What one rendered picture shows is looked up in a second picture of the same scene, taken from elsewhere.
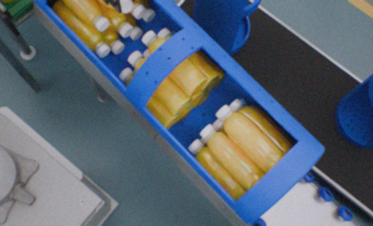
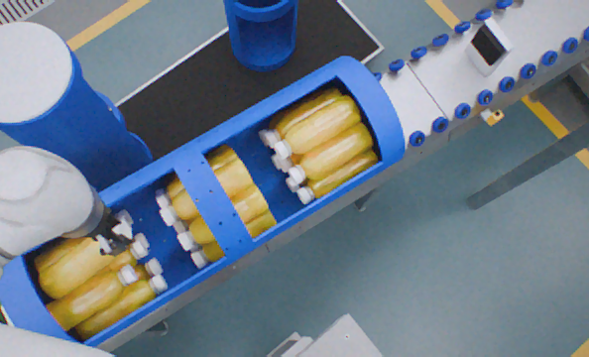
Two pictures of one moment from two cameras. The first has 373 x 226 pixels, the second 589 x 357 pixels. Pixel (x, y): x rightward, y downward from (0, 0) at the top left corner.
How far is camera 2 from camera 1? 0.34 m
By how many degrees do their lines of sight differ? 19
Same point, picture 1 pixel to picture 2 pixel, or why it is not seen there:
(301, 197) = not seen: hidden behind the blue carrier
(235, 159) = (336, 149)
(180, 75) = (228, 186)
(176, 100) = (254, 200)
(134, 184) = (277, 309)
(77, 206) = (350, 343)
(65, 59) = not seen: outside the picture
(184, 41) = (191, 169)
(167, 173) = (273, 267)
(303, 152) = (350, 72)
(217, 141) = (312, 165)
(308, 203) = not seen: hidden behind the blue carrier
